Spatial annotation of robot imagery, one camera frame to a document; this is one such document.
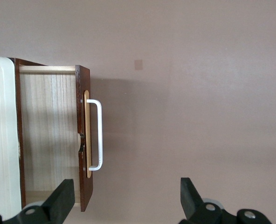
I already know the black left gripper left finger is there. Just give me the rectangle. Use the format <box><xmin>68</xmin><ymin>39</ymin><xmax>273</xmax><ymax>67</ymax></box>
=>
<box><xmin>0</xmin><ymin>179</ymin><xmax>76</xmax><ymax>224</ymax></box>

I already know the light wooden handle plate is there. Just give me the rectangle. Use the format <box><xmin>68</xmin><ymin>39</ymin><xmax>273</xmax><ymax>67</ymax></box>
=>
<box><xmin>83</xmin><ymin>89</ymin><xmax>92</xmax><ymax>179</ymax></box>

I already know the white metal drawer handle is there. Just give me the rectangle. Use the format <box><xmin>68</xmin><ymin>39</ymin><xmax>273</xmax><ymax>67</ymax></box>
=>
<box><xmin>86</xmin><ymin>98</ymin><xmax>104</xmax><ymax>172</ymax></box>

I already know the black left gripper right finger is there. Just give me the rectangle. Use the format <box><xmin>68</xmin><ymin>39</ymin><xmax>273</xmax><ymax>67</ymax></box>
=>
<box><xmin>178</xmin><ymin>177</ymin><xmax>272</xmax><ymax>224</ymax></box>

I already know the dark brown wooden cabinet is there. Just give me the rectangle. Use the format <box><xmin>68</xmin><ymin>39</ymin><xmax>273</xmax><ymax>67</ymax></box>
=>
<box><xmin>7</xmin><ymin>57</ymin><xmax>48</xmax><ymax>208</ymax></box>

